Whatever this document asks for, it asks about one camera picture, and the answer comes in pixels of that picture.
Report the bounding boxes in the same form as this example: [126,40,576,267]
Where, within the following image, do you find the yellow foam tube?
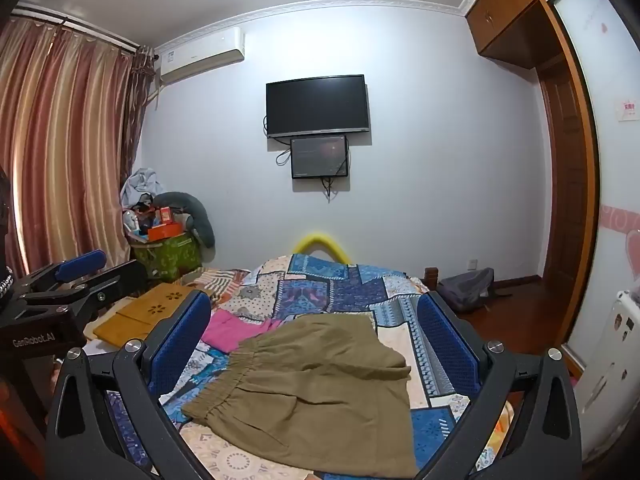
[291,231,351,264]

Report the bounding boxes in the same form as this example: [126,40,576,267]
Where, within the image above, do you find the wooden overhead cabinet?
[465,0,581,71]

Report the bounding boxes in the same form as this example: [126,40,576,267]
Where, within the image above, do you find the small black wall monitor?
[290,135,349,180]

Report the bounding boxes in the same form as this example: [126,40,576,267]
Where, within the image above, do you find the grey backpack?
[437,267,511,313]

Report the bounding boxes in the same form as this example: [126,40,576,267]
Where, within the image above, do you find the olive green pants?
[181,312,420,480]

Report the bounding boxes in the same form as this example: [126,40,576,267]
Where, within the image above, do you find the black wall television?
[265,74,371,139]

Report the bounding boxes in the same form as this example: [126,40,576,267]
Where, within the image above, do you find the grey curved pillow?
[152,191,217,249]

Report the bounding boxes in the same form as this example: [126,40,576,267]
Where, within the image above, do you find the white appliance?
[575,287,640,466]

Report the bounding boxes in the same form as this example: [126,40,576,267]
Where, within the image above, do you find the white air conditioner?
[154,27,247,86]

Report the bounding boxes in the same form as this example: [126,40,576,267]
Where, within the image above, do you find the striped red curtain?
[0,7,156,281]

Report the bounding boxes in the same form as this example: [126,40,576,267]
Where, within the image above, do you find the green storage box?
[131,232,203,283]

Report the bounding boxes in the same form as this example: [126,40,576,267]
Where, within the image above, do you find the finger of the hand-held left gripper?
[20,250,108,297]
[25,260,148,324]

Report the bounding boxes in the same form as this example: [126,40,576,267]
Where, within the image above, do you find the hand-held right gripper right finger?
[415,290,585,480]

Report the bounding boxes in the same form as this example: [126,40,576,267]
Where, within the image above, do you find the pale blue cloth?
[120,166,166,211]

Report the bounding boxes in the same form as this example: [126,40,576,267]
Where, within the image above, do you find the yellow wooden board with cutouts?
[120,282,201,328]

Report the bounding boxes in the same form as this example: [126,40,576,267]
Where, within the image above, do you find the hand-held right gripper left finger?
[45,290,213,480]

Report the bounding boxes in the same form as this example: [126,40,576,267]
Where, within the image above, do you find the wooden door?
[537,55,588,346]

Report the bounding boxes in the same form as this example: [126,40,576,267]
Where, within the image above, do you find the pink cloth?
[202,309,283,353]

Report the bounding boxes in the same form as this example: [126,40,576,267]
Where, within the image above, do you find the blue patchwork blanket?
[82,252,501,480]

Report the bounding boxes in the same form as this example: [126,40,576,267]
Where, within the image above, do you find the plain yellow wooden board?
[94,310,156,348]

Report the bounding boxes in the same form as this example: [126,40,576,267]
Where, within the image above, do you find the striped cloth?
[192,267,251,308]

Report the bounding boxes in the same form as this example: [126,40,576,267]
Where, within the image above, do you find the orange fleece blanket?
[480,395,516,476]

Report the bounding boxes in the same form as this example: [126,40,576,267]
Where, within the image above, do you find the white sliding wardrobe door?
[545,0,640,351]

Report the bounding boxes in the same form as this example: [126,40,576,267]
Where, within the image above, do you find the orange box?
[146,223,187,242]

